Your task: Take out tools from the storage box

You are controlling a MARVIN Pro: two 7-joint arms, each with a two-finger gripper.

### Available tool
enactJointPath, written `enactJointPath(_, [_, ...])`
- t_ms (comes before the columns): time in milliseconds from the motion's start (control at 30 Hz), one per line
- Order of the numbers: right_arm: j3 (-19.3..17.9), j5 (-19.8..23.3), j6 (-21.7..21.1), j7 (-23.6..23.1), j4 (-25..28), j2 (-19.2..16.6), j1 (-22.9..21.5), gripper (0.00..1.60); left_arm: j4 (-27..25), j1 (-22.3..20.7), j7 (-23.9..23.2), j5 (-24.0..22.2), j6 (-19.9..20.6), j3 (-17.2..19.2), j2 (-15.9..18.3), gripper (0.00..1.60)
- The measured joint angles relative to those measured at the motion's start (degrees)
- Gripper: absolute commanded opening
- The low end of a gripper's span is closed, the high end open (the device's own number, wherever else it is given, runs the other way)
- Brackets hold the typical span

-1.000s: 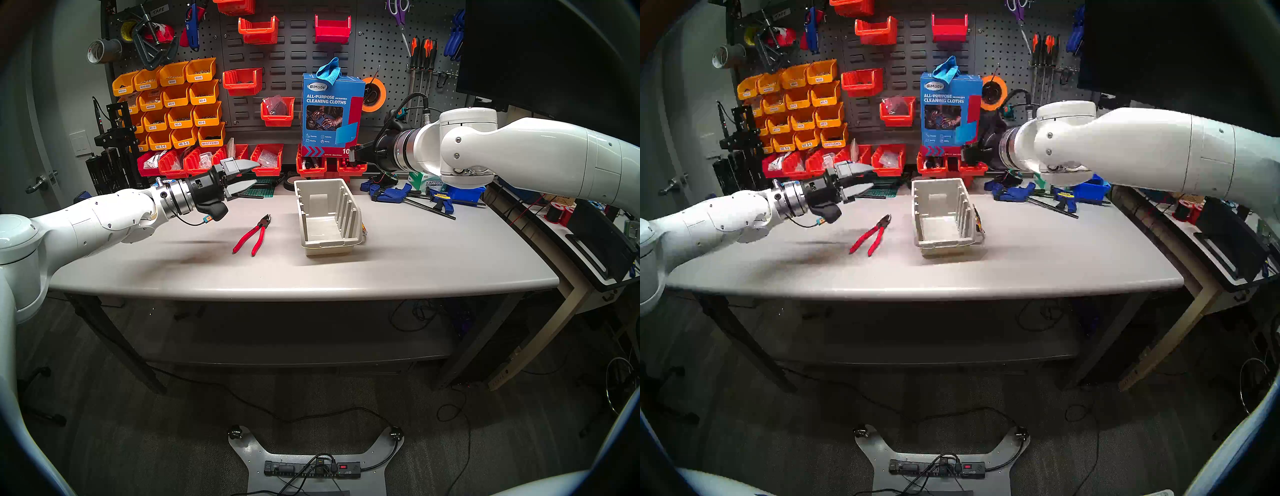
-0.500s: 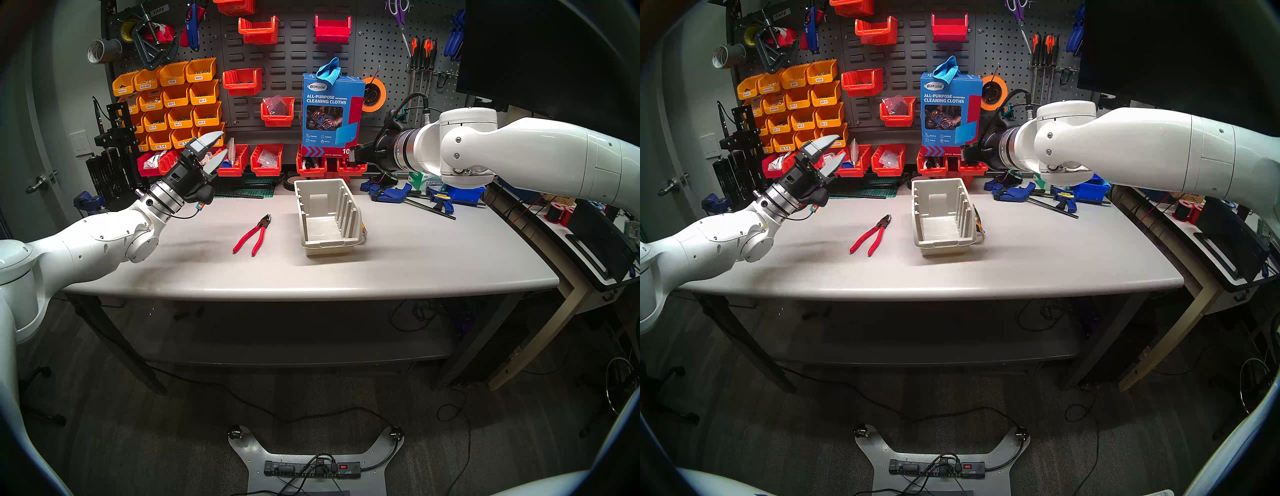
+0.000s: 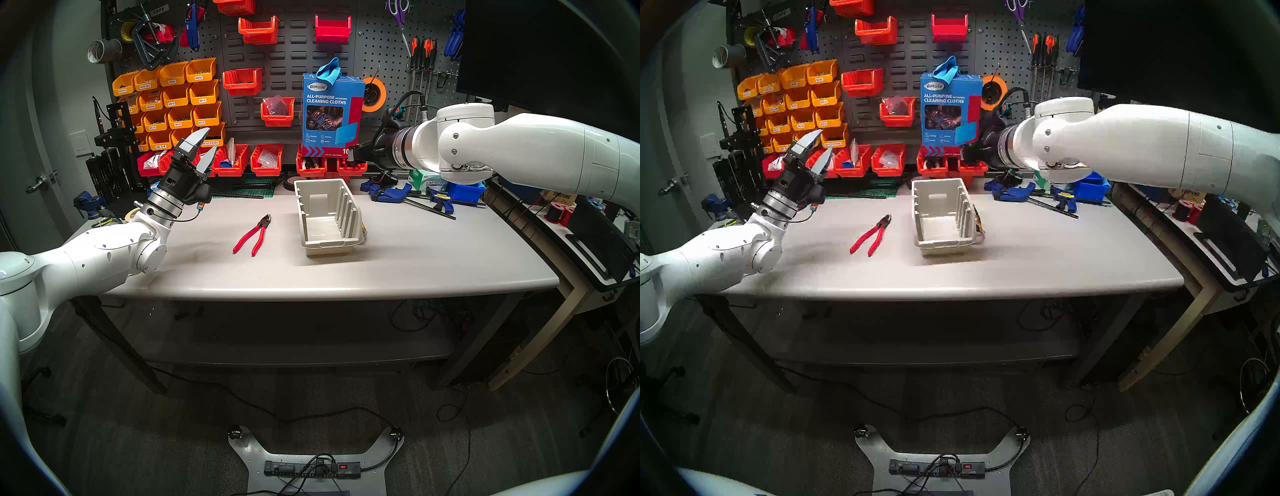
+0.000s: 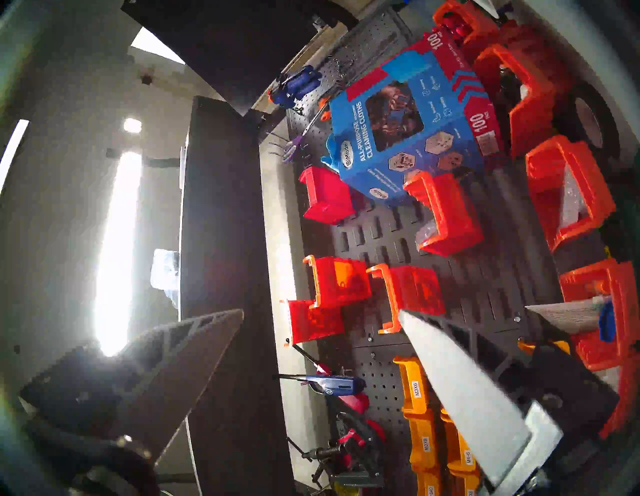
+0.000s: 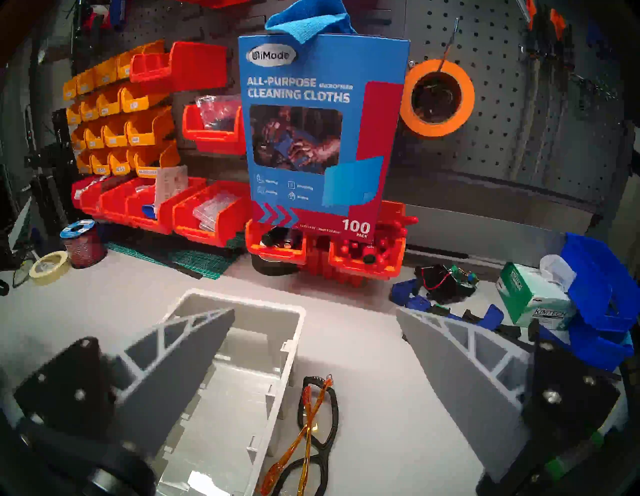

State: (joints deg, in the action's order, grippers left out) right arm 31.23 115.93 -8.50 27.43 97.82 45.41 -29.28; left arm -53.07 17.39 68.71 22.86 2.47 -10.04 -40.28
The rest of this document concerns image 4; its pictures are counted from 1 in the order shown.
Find red tape roll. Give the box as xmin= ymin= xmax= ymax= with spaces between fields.
xmin=340 ymin=417 xmax=388 ymax=461

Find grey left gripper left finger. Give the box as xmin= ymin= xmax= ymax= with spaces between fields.
xmin=19 ymin=309 xmax=245 ymax=461

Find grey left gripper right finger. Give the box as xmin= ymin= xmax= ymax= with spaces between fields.
xmin=398 ymin=310 xmax=621 ymax=488

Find clear plastic parts bag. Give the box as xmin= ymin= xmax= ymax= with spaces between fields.
xmin=415 ymin=220 xmax=441 ymax=251
xmin=557 ymin=170 xmax=586 ymax=231

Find yellow bin labelled M4-6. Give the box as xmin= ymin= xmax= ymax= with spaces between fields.
xmin=440 ymin=407 xmax=481 ymax=473

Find red plastic parts bin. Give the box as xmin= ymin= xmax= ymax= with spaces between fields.
xmin=597 ymin=360 xmax=640 ymax=441
xmin=525 ymin=135 xmax=617 ymax=253
xmin=500 ymin=20 xmax=576 ymax=101
xmin=302 ymin=255 xmax=373 ymax=309
xmin=472 ymin=44 xmax=557 ymax=160
xmin=432 ymin=0 xmax=501 ymax=58
xmin=367 ymin=263 xmax=447 ymax=335
xmin=404 ymin=171 xmax=485 ymax=258
xmin=559 ymin=258 xmax=640 ymax=372
xmin=280 ymin=299 xmax=346 ymax=347
xmin=299 ymin=165 xmax=357 ymax=226

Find black monitor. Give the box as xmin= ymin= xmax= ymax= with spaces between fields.
xmin=120 ymin=0 xmax=358 ymax=117

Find purple-handled scissors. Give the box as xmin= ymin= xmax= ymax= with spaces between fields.
xmin=267 ymin=102 xmax=331 ymax=165

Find black overhead panel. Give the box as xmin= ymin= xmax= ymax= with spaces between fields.
xmin=179 ymin=96 xmax=297 ymax=496

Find blue spring clamps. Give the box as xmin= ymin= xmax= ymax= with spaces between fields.
xmin=267 ymin=65 xmax=323 ymax=110

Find yellow bin labelled M3-4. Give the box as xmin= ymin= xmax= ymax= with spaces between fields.
xmin=517 ymin=337 xmax=571 ymax=356

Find blue cleaning cloths box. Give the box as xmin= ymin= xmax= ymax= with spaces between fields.
xmin=320 ymin=31 xmax=506 ymax=207

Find grey C-clamp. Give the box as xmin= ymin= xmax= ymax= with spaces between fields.
xmin=287 ymin=411 xmax=387 ymax=491

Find yellow bin labelled M4X4X6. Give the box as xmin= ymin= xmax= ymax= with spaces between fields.
xmin=447 ymin=470 xmax=483 ymax=496

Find white paper packet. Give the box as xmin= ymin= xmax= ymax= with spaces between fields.
xmin=525 ymin=296 xmax=613 ymax=336

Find blue stick lighter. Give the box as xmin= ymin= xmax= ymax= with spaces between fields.
xmin=277 ymin=372 xmax=367 ymax=397

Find blue microfiber cloth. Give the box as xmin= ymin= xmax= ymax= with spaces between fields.
xmin=320 ymin=134 xmax=342 ymax=173

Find red stick lighter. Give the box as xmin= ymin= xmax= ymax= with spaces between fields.
xmin=290 ymin=342 xmax=372 ymax=415

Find small blue plastic part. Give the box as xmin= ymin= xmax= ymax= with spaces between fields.
xmin=597 ymin=301 xmax=618 ymax=344

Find black tape roll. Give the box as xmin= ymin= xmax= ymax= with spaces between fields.
xmin=552 ymin=80 xmax=621 ymax=163

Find dark louvered bin panel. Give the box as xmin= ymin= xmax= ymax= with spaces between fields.
xmin=300 ymin=160 xmax=566 ymax=351

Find yellow bin labelled M3X6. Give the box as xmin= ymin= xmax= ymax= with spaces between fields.
xmin=392 ymin=355 xmax=432 ymax=417

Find grey perforated pegboard panel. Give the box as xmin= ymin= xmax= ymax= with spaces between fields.
xmin=285 ymin=5 xmax=416 ymax=171
xmin=325 ymin=345 xmax=431 ymax=496

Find yellow bin labelled M3X5 BAG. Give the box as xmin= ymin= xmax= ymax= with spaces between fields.
xmin=415 ymin=467 xmax=446 ymax=496

